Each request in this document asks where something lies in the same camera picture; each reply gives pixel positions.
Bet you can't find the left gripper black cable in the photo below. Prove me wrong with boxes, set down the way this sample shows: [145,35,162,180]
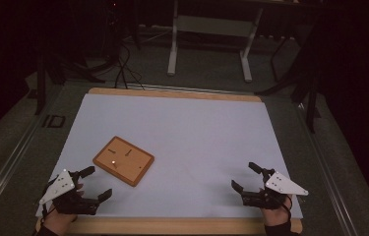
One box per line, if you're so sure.
[39,183,58,228]

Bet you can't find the person's left hand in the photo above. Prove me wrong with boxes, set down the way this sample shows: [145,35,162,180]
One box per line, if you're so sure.
[41,182,86,236]

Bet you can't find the wooden picture frame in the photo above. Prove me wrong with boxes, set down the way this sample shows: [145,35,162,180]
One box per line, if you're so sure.
[92,135,155,188]

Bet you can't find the person's right hand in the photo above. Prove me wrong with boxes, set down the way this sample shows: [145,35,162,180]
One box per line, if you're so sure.
[258,193,293,228]

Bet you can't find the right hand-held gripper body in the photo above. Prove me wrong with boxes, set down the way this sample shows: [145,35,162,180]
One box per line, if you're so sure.
[240,168,310,210]

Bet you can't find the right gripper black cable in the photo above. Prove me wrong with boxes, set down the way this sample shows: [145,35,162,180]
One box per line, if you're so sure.
[281,194,294,227]

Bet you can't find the black floor cables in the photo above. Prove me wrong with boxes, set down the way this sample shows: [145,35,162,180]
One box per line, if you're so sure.
[114,41,146,91]

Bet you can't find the black angled stand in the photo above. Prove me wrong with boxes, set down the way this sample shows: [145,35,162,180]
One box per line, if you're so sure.
[255,32,322,134]

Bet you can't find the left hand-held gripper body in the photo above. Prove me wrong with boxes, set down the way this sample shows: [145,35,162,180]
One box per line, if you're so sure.
[38,168,101,216]

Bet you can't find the white metal stand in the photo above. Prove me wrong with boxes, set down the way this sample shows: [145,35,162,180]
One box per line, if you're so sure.
[166,0,265,84]

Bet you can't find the white table mat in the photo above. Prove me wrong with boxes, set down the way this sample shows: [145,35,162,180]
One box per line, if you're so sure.
[34,92,304,219]

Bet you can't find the aluminium floor rail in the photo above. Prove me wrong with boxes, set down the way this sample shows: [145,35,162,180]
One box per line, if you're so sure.
[0,94,62,228]
[294,101,361,236]

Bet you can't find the black tripod legs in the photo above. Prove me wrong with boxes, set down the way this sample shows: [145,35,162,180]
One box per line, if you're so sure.
[45,48,121,86]

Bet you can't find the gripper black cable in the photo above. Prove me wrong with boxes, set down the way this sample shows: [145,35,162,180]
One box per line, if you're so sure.
[39,183,58,228]
[281,194,294,227]

